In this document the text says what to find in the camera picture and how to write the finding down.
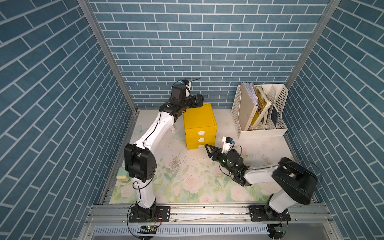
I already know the yellow covered book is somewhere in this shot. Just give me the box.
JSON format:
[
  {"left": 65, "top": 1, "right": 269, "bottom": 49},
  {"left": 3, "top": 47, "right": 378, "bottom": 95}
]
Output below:
[{"left": 251, "top": 86, "right": 271, "bottom": 130}]

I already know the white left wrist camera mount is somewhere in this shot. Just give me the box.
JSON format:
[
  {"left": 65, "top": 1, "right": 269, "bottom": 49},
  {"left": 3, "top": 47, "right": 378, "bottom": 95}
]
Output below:
[{"left": 171, "top": 77, "right": 201, "bottom": 99}]

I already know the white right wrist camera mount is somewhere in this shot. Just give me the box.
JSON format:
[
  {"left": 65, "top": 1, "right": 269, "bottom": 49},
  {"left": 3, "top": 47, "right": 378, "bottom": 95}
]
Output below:
[{"left": 222, "top": 137, "right": 235, "bottom": 154}]

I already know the yellow drawer cabinet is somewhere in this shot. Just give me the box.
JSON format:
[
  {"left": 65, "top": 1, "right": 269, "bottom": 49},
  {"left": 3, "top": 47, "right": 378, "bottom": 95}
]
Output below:
[{"left": 183, "top": 103, "right": 218, "bottom": 150}]

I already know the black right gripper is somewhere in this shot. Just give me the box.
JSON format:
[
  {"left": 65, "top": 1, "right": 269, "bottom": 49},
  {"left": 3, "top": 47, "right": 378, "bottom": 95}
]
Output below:
[{"left": 206, "top": 144, "right": 236, "bottom": 176}]

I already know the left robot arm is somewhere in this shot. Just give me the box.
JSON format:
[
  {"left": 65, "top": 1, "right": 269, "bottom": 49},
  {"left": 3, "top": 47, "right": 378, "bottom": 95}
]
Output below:
[{"left": 124, "top": 80, "right": 204, "bottom": 223}]

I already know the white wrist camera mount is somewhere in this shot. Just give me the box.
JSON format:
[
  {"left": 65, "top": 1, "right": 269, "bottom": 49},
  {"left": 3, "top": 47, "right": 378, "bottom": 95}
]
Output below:
[
  {"left": 171, "top": 77, "right": 201, "bottom": 99},
  {"left": 222, "top": 137, "right": 235, "bottom": 154}
]

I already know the green and cream box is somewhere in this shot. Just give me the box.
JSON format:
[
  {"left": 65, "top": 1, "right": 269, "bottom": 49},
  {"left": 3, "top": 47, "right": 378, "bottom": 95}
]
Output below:
[{"left": 116, "top": 167, "right": 130, "bottom": 183}]

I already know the beige folder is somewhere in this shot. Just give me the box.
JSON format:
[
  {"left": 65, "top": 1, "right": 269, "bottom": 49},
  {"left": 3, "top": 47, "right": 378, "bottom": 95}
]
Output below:
[{"left": 239, "top": 83, "right": 259, "bottom": 131}]

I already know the white perforated file organizer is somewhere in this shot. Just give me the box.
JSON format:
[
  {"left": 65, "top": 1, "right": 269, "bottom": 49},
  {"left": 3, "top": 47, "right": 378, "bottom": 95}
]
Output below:
[{"left": 231, "top": 84, "right": 289, "bottom": 139}]

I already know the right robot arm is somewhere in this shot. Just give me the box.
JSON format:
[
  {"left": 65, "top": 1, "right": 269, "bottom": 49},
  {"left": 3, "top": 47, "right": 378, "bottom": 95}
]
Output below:
[{"left": 205, "top": 143, "right": 318, "bottom": 223}]

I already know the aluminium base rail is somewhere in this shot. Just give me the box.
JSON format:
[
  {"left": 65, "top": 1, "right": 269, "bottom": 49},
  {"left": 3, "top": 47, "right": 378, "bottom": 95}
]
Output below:
[{"left": 79, "top": 203, "right": 341, "bottom": 240}]

